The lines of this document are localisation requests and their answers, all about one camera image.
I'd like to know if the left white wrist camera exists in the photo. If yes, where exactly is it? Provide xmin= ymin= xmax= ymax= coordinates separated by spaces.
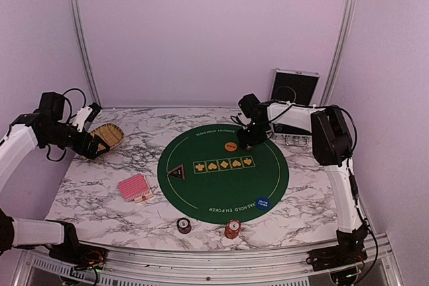
xmin=71 ymin=102 xmax=101 ymax=133

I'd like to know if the red playing card deck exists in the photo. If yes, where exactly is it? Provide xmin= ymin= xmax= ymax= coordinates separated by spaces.
xmin=117 ymin=174 xmax=154 ymax=203

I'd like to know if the left aluminium frame post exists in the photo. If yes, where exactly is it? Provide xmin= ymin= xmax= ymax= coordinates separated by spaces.
xmin=69 ymin=0 xmax=102 ymax=105

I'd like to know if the orange big blind button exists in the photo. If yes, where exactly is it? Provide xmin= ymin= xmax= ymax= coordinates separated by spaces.
xmin=225 ymin=142 xmax=238 ymax=152

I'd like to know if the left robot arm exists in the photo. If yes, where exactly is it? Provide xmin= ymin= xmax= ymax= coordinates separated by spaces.
xmin=1 ymin=92 xmax=111 ymax=264

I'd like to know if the red poker chip stack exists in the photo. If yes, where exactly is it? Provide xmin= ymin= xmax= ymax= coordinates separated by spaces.
xmin=224 ymin=219 xmax=241 ymax=239

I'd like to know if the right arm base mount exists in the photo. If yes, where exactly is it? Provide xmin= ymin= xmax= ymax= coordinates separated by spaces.
xmin=306 ymin=246 xmax=368 ymax=271

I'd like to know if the aluminium frame post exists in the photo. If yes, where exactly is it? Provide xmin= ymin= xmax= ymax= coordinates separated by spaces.
xmin=320 ymin=0 xmax=357 ymax=105
xmin=69 ymin=0 xmax=102 ymax=105

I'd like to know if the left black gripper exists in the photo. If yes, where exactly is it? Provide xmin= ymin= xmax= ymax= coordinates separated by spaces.
xmin=42 ymin=123 xmax=109 ymax=159

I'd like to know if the round green poker mat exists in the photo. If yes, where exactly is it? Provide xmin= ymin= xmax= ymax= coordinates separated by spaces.
xmin=157 ymin=124 xmax=290 ymax=224

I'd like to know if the front aluminium rail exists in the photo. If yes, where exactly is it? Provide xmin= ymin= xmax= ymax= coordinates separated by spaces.
xmin=19 ymin=228 xmax=400 ymax=286

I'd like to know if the black triangular dealer button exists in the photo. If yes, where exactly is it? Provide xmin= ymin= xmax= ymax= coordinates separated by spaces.
xmin=168 ymin=164 xmax=186 ymax=180

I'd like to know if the aluminium poker chip case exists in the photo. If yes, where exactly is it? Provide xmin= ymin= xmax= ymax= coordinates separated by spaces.
xmin=270 ymin=68 xmax=320 ymax=147

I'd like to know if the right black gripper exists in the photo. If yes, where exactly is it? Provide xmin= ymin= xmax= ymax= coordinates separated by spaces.
xmin=236 ymin=121 xmax=267 ymax=149

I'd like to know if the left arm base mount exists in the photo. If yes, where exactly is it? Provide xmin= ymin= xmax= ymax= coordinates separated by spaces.
xmin=49 ymin=244 xmax=107 ymax=268

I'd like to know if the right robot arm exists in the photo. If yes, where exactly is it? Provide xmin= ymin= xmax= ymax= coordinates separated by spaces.
xmin=237 ymin=94 xmax=368 ymax=265

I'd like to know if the black poker chip stack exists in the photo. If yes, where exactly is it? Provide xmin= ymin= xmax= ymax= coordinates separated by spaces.
xmin=176 ymin=218 xmax=192 ymax=234

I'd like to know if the woven bamboo tray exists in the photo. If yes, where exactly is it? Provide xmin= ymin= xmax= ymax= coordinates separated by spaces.
xmin=88 ymin=123 xmax=125 ymax=150

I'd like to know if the right aluminium frame post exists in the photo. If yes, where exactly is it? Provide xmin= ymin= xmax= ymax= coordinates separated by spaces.
xmin=320 ymin=0 xmax=357 ymax=105

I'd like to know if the blue small blind button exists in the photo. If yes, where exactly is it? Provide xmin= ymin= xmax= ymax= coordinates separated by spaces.
xmin=255 ymin=197 xmax=271 ymax=210

